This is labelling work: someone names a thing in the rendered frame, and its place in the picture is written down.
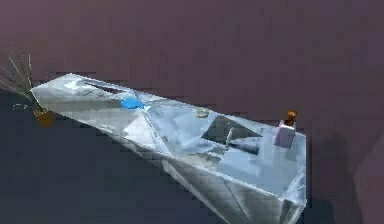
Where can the shiny steel kitchen counter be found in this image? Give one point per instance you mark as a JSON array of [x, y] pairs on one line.
[[186, 140]]

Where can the small pale round dish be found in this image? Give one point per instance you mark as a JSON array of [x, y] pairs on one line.
[[202, 112]]

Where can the steel sink basin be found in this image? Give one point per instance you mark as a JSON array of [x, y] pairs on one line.
[[230, 135]]

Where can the steel sink faucet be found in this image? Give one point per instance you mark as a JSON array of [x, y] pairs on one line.
[[229, 137]]

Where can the blue dish sponge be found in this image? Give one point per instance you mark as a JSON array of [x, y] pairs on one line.
[[132, 103]]

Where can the lilac soap dispenser bottle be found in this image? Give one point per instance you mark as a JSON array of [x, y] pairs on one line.
[[285, 131]]

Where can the house plant in orange pot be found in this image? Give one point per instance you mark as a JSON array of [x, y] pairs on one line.
[[30, 90]]

